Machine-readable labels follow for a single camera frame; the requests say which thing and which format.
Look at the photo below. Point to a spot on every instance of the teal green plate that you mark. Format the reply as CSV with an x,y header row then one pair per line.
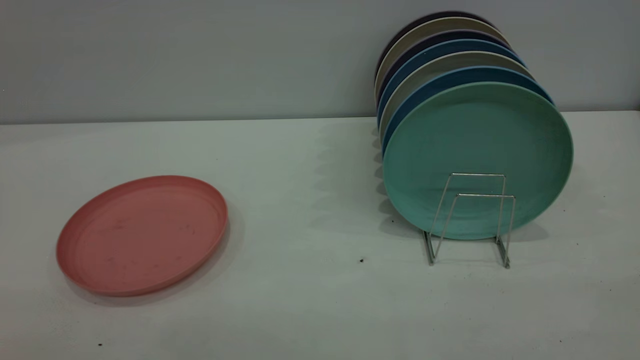
x,y
475,135

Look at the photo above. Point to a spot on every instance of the dark purple plate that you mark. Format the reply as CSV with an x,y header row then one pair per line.
x,y
425,19

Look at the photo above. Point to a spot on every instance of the blue plate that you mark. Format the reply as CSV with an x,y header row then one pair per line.
x,y
450,79
435,50

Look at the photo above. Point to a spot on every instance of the grey beige plate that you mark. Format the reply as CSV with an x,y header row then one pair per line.
x,y
440,62

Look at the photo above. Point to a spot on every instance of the pink plastic plate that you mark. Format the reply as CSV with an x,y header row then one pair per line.
x,y
142,235

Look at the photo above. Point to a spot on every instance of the cream beige plate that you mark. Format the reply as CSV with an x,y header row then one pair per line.
x,y
430,27

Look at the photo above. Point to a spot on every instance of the dark navy plate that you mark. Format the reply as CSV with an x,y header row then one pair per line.
x,y
450,34

